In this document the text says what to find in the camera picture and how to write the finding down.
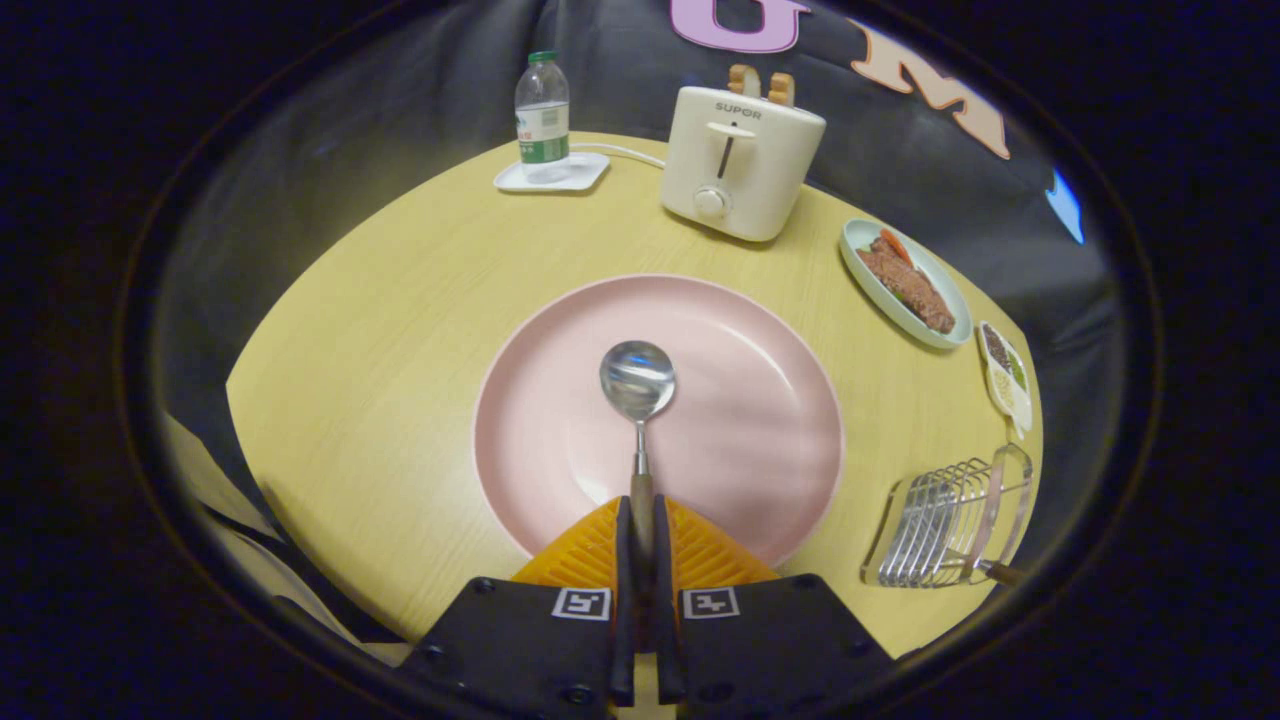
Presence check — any white toaster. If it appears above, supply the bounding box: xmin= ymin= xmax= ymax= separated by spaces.
xmin=660 ymin=86 xmax=827 ymax=243

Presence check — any white toaster cable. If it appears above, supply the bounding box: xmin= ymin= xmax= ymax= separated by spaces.
xmin=570 ymin=142 xmax=666 ymax=169

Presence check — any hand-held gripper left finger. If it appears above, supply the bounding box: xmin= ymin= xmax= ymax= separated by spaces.
xmin=398 ymin=495 xmax=636 ymax=720

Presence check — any pink plate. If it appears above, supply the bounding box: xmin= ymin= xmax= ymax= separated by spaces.
xmin=473 ymin=274 xmax=846 ymax=569

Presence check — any white square coaster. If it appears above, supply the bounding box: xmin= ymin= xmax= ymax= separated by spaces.
xmin=493 ymin=152 xmax=611 ymax=193

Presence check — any metal spoon wooden handle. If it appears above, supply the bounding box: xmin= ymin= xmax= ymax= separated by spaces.
xmin=599 ymin=340 xmax=677 ymax=561

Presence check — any clear plastic water bottle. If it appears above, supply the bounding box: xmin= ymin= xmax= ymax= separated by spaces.
xmin=514 ymin=51 xmax=571 ymax=184

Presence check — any pale green plate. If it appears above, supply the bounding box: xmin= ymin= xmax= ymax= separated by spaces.
xmin=840 ymin=218 xmax=973 ymax=350

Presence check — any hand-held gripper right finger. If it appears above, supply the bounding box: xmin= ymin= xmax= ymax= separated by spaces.
xmin=652 ymin=495 xmax=894 ymax=720

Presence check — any white divided condiment dish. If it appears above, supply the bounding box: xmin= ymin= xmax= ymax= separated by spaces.
xmin=977 ymin=321 xmax=1033 ymax=441

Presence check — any brown meat slice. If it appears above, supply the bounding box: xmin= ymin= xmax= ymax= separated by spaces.
xmin=857 ymin=237 xmax=957 ymax=334

